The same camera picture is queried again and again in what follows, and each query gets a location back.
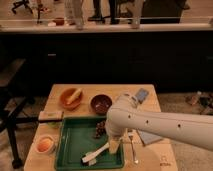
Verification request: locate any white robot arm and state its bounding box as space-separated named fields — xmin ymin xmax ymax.
xmin=105 ymin=93 xmax=213 ymax=151

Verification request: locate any orange bowl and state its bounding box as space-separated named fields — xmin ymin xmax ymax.
xmin=59 ymin=88 xmax=83 ymax=110

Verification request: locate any silver fork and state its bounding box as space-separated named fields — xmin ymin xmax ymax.
xmin=127 ymin=129 xmax=139 ymax=164

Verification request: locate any bunch of dark grapes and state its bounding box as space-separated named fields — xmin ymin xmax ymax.
xmin=94 ymin=121 xmax=106 ymax=138

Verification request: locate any grey folded cloth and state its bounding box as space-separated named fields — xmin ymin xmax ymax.
xmin=137 ymin=131 xmax=162 ymax=145

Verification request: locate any green plastic tray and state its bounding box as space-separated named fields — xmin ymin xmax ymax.
xmin=54 ymin=116 xmax=124 ymax=171

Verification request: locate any blue sponge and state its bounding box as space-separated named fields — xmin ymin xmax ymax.
xmin=135 ymin=88 xmax=149 ymax=104

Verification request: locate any yellow corn cob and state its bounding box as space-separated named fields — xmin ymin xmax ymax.
xmin=66 ymin=88 xmax=82 ymax=105

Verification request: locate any orange fruit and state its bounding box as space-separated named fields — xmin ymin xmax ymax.
xmin=38 ymin=138 xmax=53 ymax=152

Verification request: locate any beige rectangular block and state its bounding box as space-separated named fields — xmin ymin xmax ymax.
xmin=38 ymin=111 xmax=63 ymax=121

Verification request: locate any black chair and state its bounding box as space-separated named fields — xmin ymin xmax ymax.
xmin=0 ymin=58 xmax=39 ymax=170

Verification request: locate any red cup on counter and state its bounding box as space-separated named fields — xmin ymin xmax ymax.
xmin=53 ymin=17 xmax=64 ymax=26

